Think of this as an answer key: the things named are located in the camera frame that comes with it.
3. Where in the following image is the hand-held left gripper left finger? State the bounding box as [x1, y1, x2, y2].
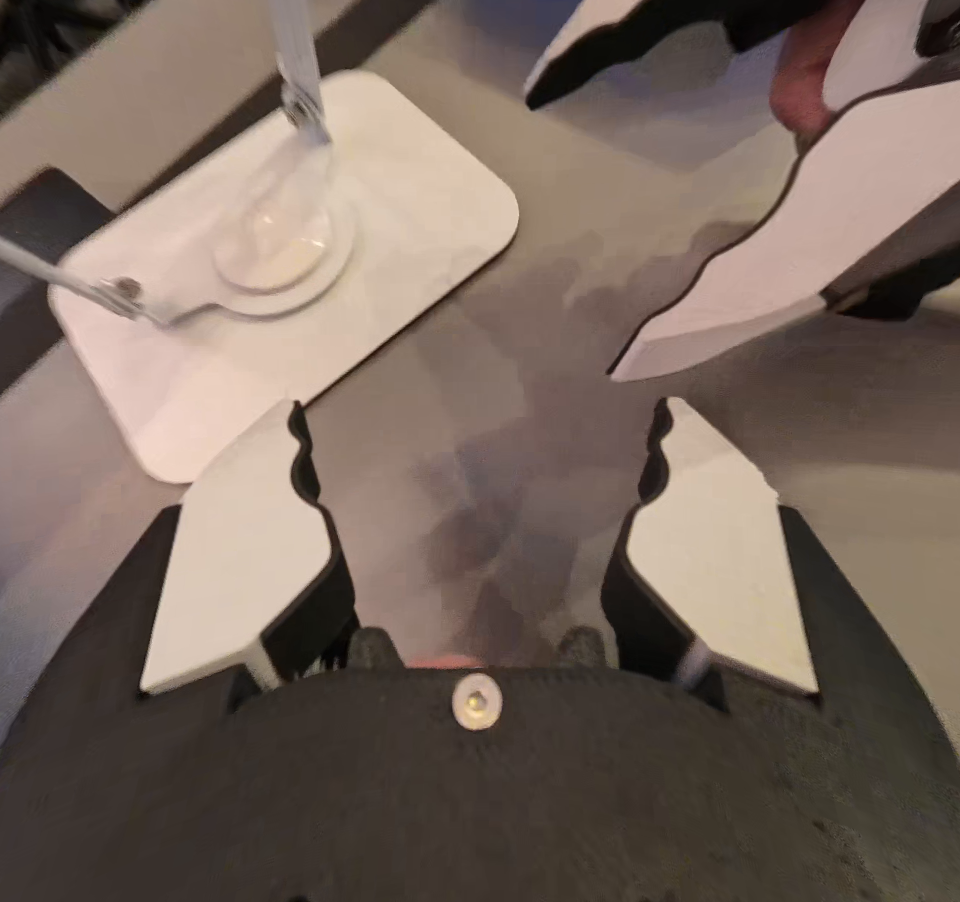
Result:
[138, 399, 359, 695]

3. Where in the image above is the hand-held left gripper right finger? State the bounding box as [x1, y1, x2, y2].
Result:
[600, 395, 820, 696]

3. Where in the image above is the person's right hand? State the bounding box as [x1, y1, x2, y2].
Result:
[771, 0, 888, 135]

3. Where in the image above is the clear round stand foot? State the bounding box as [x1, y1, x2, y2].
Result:
[212, 167, 357, 299]

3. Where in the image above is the black tape strip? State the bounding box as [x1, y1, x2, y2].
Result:
[0, 0, 481, 393]

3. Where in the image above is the metal stand bracket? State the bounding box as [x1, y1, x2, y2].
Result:
[255, 0, 333, 147]
[0, 236, 219, 329]

